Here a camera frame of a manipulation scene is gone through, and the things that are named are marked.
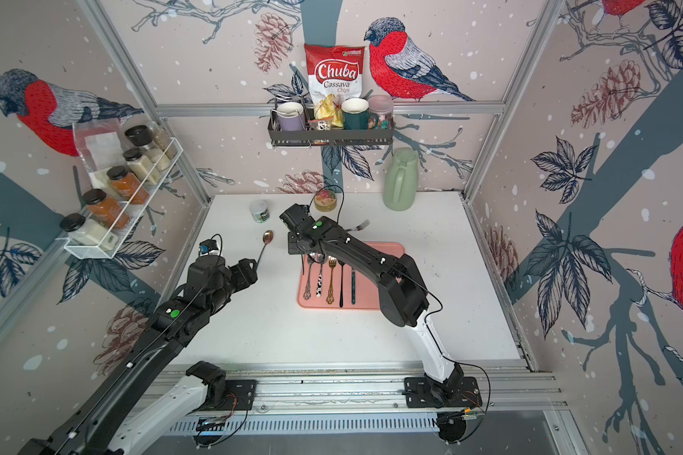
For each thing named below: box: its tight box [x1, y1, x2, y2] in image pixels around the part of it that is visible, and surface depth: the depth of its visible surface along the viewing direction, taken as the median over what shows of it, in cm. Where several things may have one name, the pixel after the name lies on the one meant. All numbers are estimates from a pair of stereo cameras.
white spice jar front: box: [59, 213, 119, 252], surface depth 63 cm
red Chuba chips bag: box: [303, 43, 367, 104], surface depth 81 cm
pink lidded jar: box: [368, 94, 395, 129], surface depth 87 cm
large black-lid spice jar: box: [124, 125, 155, 152], surface depth 81 cm
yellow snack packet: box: [313, 92, 345, 131], surface depth 87 cm
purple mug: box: [276, 101, 305, 132], surface depth 84 cm
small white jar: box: [249, 200, 271, 224], surface depth 113 cm
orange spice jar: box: [81, 188, 131, 230], surface depth 68 cm
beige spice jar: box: [122, 147, 161, 185], surface depth 78 cm
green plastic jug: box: [382, 146, 420, 212], surface depth 103 cm
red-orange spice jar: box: [106, 164, 150, 205], surface depth 73 cm
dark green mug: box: [341, 97, 380, 130], surface depth 85 cm
